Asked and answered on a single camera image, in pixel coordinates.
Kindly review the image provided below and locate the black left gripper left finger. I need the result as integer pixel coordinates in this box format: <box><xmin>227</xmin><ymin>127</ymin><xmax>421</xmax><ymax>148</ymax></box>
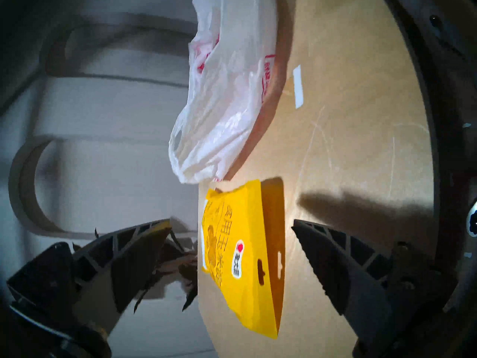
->
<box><xmin>7</xmin><ymin>219</ymin><xmax>172</xmax><ymax>358</ymax></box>

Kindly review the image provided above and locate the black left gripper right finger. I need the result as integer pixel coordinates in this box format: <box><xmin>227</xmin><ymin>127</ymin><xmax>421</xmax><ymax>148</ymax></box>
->
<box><xmin>291</xmin><ymin>219</ymin><xmax>455</xmax><ymax>358</ymax></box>

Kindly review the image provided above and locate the yellow snack bag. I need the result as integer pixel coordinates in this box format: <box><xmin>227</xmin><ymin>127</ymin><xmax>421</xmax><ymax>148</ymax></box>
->
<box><xmin>200</xmin><ymin>178</ymin><xmax>287</xmax><ymax>339</ymax></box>

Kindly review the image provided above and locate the white red-printed plastic bag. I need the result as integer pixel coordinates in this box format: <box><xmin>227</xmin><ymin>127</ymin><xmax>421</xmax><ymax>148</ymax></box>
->
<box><xmin>168</xmin><ymin>0</ymin><xmax>278</xmax><ymax>184</ymax></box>

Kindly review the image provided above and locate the tall dark-leaved potted plant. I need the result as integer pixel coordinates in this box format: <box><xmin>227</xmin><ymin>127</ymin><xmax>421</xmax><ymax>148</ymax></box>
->
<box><xmin>134</xmin><ymin>229</ymin><xmax>199</xmax><ymax>313</ymax></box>

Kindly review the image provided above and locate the light wooden table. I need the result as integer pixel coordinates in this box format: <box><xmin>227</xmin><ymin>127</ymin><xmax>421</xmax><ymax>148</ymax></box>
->
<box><xmin>198</xmin><ymin>0</ymin><xmax>437</xmax><ymax>358</ymax></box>

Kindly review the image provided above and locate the long white table tape strip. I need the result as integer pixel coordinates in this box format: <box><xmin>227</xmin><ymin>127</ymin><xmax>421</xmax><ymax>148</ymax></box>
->
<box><xmin>293</xmin><ymin>65</ymin><xmax>303</xmax><ymax>109</ymax></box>

